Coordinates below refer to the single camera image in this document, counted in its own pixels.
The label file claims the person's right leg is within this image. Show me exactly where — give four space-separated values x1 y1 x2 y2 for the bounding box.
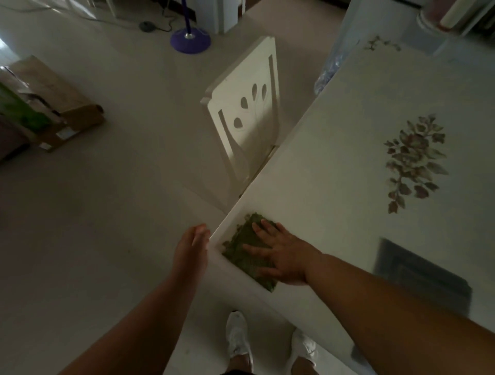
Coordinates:
290 357 320 375

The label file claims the white shoe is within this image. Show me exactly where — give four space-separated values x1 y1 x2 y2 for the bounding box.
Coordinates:
285 328 319 368
226 311 254 371

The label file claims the green packet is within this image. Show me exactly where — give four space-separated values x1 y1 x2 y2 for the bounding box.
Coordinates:
0 82 53 134

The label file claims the person's right hand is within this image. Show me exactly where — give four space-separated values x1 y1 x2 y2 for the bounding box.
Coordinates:
243 219 324 287

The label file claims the white round container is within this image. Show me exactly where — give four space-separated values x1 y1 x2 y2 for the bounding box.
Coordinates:
416 0 495 41

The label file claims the brown cardboard box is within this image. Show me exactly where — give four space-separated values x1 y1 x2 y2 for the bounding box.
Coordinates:
0 55 106 152

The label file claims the white cabinet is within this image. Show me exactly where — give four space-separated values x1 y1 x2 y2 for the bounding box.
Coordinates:
193 0 247 35

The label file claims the white carved chair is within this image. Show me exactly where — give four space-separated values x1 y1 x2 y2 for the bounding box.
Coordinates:
200 36 281 198

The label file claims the person's left hand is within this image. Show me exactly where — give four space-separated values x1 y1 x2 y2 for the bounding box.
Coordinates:
172 223 212 281

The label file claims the person's left forearm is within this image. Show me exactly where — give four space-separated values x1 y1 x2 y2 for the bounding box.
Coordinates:
58 270 202 375

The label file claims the person's leg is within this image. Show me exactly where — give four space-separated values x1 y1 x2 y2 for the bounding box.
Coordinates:
228 353 256 375
290 357 320 375

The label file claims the white right shoe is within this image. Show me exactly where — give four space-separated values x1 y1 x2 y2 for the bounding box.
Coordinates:
285 328 319 368

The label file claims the person's left leg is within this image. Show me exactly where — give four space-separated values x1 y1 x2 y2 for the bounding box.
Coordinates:
228 353 256 375

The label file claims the white left shoe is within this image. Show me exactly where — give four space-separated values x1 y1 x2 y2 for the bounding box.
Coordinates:
226 311 254 371

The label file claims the translucent plastic bag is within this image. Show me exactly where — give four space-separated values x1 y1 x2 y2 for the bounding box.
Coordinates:
313 0 387 96

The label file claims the person's right forearm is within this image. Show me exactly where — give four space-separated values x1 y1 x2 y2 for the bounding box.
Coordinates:
305 253 495 375

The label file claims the green cleaning cloth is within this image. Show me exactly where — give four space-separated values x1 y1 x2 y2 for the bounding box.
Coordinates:
221 212 280 293

